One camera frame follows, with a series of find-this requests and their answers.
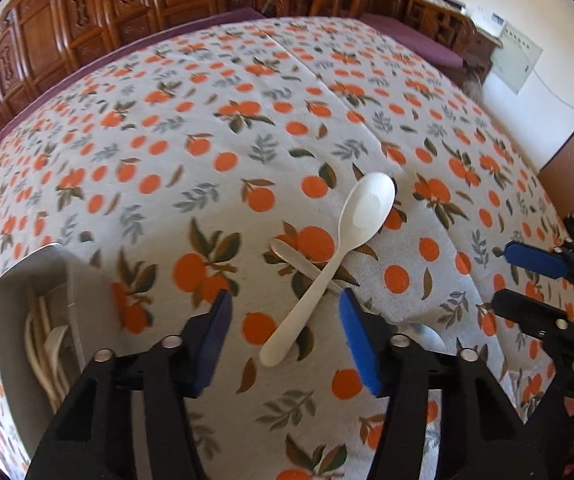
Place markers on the white wall panel box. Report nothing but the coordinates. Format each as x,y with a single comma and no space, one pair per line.
514,60

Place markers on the cream chopstick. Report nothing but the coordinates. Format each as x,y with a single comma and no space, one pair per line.
44,320

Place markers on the orange print tablecloth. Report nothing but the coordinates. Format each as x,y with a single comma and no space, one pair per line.
267,110

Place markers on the grey fluffy cloth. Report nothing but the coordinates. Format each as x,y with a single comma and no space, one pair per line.
474,85

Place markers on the metal utensil container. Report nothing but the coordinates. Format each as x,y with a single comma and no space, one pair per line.
17,280

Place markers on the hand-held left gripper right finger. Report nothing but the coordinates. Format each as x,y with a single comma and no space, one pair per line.
362,345

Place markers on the wooden side table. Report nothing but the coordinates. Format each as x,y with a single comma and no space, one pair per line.
437,25

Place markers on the white blue box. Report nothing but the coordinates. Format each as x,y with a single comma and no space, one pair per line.
487,17

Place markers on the white oval spoon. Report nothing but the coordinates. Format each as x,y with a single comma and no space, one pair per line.
367,205

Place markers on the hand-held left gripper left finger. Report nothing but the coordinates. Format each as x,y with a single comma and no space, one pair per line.
214,340

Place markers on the metal spoon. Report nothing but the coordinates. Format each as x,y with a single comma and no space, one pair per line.
429,337

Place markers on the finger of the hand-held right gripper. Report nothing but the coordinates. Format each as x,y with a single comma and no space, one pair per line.
532,259
527,307

